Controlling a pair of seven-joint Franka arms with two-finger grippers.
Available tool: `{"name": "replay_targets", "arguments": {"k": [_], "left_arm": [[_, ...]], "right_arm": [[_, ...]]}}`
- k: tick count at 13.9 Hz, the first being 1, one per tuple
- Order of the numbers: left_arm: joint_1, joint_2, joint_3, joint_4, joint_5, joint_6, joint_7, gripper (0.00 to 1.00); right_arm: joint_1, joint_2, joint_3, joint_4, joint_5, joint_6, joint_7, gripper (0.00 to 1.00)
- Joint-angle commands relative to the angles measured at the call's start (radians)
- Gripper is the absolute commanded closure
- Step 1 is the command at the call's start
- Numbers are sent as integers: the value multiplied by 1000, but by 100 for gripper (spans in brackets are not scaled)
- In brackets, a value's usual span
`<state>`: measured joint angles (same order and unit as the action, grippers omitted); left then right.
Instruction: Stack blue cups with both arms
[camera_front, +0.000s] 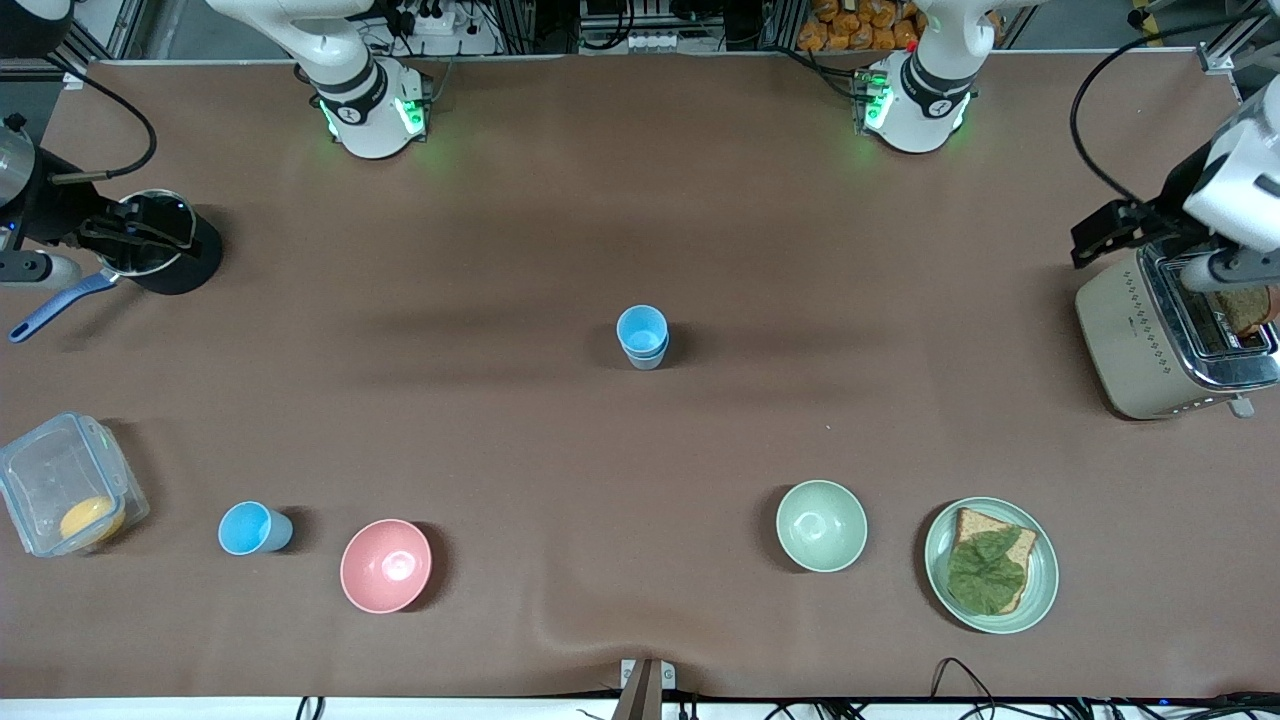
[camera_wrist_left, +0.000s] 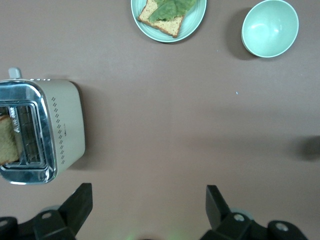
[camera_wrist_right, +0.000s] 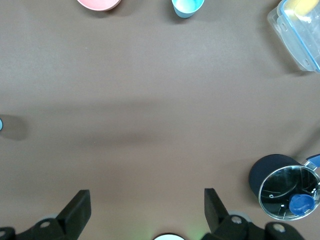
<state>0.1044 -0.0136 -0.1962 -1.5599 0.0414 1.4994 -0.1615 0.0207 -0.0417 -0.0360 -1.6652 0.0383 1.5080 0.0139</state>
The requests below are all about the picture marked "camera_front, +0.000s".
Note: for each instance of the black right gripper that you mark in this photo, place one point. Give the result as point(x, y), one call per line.
point(48, 208)

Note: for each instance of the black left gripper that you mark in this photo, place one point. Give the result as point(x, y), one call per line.
point(1171, 203)

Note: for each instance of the blue plastic cup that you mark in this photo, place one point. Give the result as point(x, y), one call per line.
point(641, 328)
point(250, 528)

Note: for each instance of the blue cup holding tissue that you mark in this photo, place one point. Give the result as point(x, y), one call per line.
point(647, 363)

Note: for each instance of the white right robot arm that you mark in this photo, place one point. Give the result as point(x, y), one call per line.
point(370, 130)

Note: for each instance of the beige chrome toaster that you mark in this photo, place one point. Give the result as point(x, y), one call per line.
point(1130, 340)

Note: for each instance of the dark toast slice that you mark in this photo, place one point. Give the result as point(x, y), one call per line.
point(1245, 310)

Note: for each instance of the clear plastic food container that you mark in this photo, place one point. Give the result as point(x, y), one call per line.
point(50, 470)

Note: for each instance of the orange round food piece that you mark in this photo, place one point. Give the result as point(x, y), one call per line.
point(88, 520)

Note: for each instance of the brown bread slice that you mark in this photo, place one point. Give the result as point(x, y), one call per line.
point(975, 522)

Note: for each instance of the bag of orange snacks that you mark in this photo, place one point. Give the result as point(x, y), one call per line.
point(860, 25)

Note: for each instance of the pale green plate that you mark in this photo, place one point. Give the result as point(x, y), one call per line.
point(1045, 570)

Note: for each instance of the green lettuce leaf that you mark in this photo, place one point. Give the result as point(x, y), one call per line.
point(985, 575)

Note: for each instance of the white power strip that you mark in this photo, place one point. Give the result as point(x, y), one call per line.
point(430, 18)

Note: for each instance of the pale green bowl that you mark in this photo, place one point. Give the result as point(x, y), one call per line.
point(821, 526)

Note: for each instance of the pink bowl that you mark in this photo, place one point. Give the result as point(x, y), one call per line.
point(385, 566)

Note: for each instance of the aluminium frame profile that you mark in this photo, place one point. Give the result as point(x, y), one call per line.
point(1225, 55)

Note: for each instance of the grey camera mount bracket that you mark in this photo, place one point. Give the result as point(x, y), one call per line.
point(647, 685)

